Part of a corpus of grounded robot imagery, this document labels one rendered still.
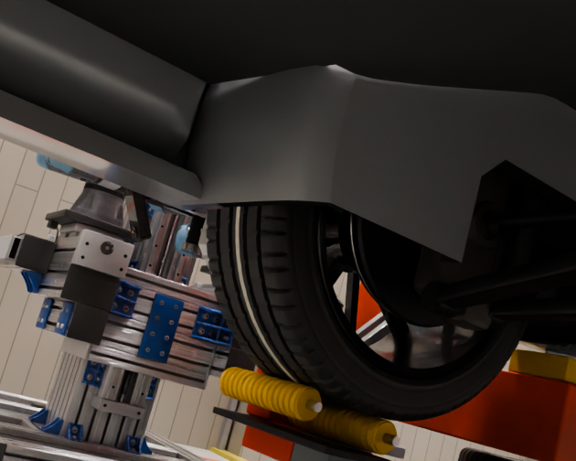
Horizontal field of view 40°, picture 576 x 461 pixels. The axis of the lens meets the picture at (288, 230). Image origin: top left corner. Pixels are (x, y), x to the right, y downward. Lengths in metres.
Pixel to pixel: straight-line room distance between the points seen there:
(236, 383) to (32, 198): 3.64
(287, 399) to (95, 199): 1.05
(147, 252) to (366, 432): 1.18
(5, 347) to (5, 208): 0.81
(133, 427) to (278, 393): 1.16
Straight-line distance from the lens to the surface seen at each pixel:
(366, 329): 1.73
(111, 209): 2.22
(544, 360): 1.71
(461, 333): 1.58
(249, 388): 1.45
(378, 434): 1.37
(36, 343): 5.03
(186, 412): 5.37
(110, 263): 2.08
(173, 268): 2.41
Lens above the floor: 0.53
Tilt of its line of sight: 11 degrees up
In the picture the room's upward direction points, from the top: 15 degrees clockwise
